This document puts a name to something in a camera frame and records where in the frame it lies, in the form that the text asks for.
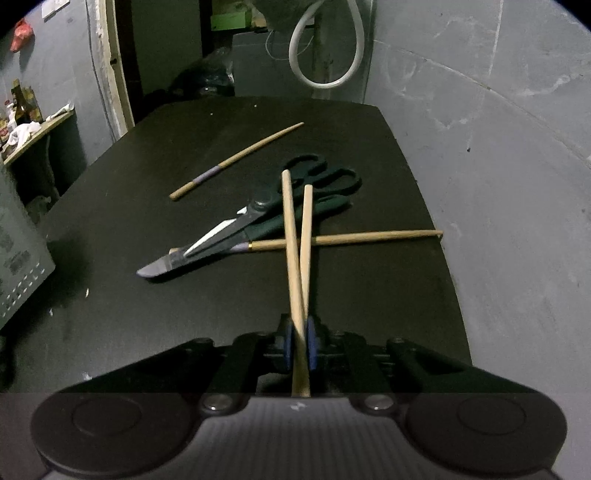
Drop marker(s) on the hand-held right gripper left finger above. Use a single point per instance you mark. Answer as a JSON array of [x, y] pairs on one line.
[[288, 346]]

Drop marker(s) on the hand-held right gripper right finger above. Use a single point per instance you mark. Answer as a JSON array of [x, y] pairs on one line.
[[313, 346]]

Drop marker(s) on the wooden chopstick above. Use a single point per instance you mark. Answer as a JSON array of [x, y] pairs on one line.
[[207, 177], [306, 221], [291, 240], [369, 237]]

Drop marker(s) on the white perforated utensil basket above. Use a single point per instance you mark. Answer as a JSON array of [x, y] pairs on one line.
[[23, 258]]

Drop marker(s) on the grey cabinet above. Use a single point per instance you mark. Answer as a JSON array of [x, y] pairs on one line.
[[258, 69]]

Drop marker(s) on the black plastic bag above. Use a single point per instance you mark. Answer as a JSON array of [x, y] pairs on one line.
[[207, 74]]

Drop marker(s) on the white tube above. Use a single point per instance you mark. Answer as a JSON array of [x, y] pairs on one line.
[[60, 112]]

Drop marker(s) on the green box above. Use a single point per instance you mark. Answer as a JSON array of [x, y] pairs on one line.
[[231, 21]]

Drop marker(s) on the white cloth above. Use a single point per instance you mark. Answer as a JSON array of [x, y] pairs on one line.
[[25, 133]]

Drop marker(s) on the brown glass bottle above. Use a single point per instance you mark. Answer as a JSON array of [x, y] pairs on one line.
[[18, 104]]

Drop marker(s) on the red bag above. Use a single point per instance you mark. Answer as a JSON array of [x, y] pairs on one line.
[[23, 34]]

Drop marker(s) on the wooden wall shelf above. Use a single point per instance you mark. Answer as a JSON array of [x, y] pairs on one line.
[[46, 131]]

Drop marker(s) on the door frame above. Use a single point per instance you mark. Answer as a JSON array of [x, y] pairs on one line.
[[108, 69]]

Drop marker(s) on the white wall switch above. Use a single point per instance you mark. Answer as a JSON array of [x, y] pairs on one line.
[[62, 5], [50, 12]]

